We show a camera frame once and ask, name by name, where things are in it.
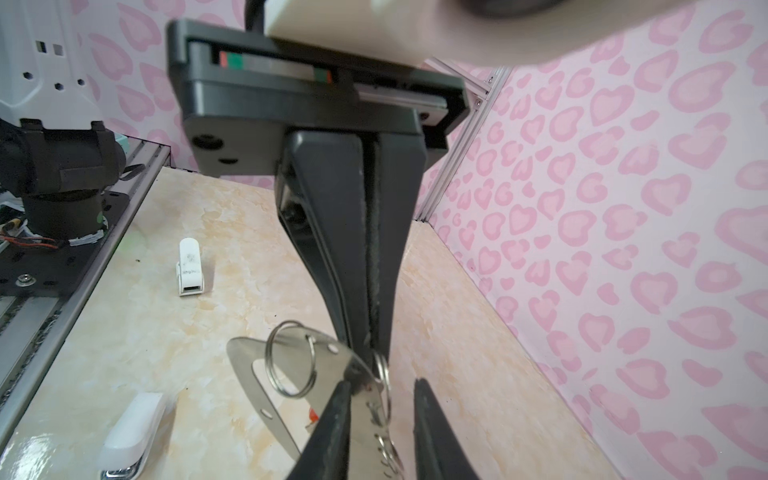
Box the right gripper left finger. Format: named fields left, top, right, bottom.
left=287, top=381, right=352, bottom=480

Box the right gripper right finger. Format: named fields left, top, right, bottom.
left=413, top=378, right=479, bottom=480

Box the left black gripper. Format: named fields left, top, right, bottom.
left=166, top=19, right=470, bottom=364

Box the silver carabiner keyring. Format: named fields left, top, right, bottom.
left=226, top=320, right=404, bottom=479

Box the right white key tag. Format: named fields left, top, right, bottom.
left=97, top=392, right=168, bottom=479

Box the white key tag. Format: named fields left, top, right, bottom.
left=176, top=237, right=205, bottom=297
left=97, top=392, right=168, bottom=479

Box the left white key tag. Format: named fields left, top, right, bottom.
left=176, top=237, right=205, bottom=297

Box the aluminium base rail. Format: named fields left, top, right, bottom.
left=1, top=137, right=171, bottom=448

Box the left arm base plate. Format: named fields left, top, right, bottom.
left=1, top=192, right=130, bottom=297

